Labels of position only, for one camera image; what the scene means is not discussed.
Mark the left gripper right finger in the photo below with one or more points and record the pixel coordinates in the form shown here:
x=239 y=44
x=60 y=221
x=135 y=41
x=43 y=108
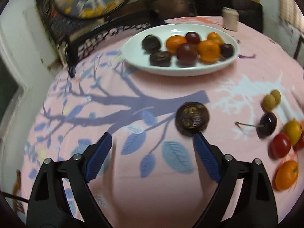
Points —
x=256 y=206

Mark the small orange kumquat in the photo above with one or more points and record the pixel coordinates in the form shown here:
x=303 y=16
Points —
x=213 y=35

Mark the dark red plum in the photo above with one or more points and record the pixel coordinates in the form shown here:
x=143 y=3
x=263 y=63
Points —
x=186 y=54
x=192 y=37

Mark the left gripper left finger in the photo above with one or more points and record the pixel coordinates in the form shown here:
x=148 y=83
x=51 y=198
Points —
x=48 y=205

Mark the round deer painting screen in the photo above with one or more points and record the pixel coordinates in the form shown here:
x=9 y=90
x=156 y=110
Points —
x=76 y=27

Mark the yellow orange kumquat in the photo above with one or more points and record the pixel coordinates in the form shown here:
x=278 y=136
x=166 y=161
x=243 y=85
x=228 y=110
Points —
x=293 y=130

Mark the pink patterned tablecloth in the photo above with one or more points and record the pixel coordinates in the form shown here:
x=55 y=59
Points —
x=152 y=177

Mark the white oval plate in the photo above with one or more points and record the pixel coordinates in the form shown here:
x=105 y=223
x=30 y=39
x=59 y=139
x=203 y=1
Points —
x=136 y=56

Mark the tan longan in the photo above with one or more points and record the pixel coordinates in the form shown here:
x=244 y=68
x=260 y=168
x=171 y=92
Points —
x=277 y=96
x=268 y=103

